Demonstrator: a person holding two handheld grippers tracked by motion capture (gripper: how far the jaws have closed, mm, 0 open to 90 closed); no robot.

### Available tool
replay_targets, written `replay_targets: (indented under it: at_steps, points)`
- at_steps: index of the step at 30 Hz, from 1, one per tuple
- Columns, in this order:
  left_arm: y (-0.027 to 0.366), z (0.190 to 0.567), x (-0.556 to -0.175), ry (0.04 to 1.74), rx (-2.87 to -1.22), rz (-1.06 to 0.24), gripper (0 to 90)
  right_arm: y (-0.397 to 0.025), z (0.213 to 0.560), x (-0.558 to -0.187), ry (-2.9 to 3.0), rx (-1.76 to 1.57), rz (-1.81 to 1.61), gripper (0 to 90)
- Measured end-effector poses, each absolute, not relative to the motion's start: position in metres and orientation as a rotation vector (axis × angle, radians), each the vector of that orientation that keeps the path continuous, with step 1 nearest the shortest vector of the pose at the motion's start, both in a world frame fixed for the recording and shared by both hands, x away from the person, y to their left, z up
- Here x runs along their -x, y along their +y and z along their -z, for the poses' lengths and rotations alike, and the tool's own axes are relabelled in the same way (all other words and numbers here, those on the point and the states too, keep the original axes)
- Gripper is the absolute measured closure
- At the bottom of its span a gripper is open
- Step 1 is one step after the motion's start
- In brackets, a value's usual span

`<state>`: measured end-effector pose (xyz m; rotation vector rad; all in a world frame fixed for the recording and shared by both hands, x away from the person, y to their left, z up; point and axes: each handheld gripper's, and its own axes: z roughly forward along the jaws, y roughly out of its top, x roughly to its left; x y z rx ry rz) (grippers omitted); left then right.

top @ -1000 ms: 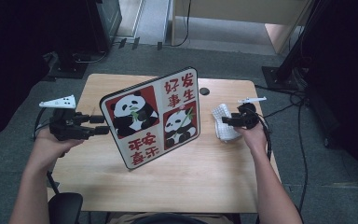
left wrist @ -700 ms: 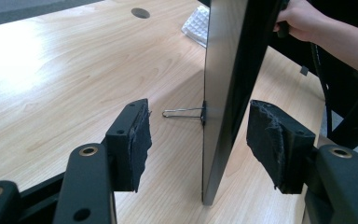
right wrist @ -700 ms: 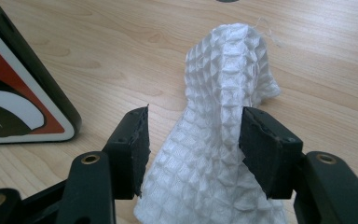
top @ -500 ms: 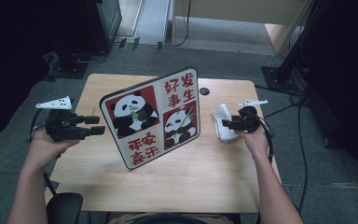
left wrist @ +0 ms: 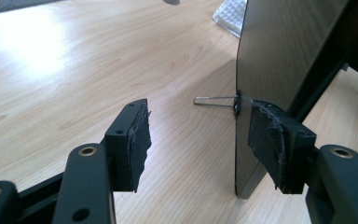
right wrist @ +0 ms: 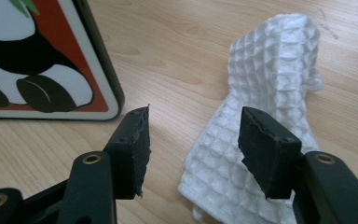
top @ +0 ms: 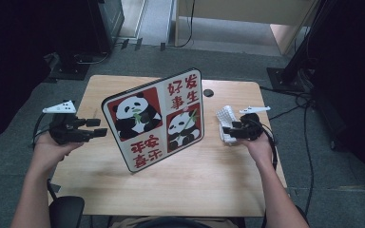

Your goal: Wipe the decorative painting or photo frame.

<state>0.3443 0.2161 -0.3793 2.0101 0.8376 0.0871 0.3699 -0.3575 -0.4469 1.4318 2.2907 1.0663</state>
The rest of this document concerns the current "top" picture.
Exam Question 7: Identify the person's right hand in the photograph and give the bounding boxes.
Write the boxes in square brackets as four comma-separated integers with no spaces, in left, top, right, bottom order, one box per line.
[237,131,275,168]

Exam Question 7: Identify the black hanging cable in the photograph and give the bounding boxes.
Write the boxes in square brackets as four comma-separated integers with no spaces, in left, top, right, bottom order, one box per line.
[174,0,196,48]

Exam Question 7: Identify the right hand-held gripper cable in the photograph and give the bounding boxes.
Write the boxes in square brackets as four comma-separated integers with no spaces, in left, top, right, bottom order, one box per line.
[256,122,279,228]

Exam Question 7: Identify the beige wooden desk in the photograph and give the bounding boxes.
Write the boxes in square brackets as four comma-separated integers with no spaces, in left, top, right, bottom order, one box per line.
[174,0,318,57]

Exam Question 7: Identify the dark curtain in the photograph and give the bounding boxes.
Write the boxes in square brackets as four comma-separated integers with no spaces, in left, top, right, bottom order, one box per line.
[307,0,365,199]
[0,0,93,147]

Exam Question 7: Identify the black metal stand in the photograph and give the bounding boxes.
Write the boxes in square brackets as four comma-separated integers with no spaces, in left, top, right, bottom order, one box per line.
[266,0,331,93]

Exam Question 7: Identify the white waffle cloth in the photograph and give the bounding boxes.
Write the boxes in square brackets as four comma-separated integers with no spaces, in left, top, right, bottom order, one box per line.
[215,104,240,145]

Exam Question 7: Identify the black flat stand base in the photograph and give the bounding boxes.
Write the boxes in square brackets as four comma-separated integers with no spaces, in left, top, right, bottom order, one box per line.
[48,51,110,81]

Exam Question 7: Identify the hand-held gripper cable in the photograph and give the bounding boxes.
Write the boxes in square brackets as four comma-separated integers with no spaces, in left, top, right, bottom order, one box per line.
[31,112,61,201]
[256,122,279,228]

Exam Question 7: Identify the black floor cables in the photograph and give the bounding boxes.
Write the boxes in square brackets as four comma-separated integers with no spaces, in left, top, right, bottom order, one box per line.
[259,85,317,217]

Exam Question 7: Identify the person's left hand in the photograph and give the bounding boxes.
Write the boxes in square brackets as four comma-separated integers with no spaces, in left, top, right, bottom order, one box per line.
[31,134,85,176]

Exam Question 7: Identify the black computer tower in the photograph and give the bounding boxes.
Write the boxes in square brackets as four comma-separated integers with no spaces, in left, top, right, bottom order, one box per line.
[86,0,125,55]

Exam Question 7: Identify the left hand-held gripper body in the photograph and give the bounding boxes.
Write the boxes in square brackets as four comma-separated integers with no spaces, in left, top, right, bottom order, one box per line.
[42,100,85,146]

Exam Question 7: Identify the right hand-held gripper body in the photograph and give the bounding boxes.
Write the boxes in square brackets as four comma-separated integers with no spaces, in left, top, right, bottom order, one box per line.
[234,105,271,141]

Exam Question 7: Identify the left hand-held gripper cable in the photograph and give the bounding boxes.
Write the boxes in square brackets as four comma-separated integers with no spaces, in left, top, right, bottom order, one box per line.
[31,112,61,201]

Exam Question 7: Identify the panda picture board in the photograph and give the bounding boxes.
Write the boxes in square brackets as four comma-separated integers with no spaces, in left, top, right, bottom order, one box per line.
[101,67,205,174]

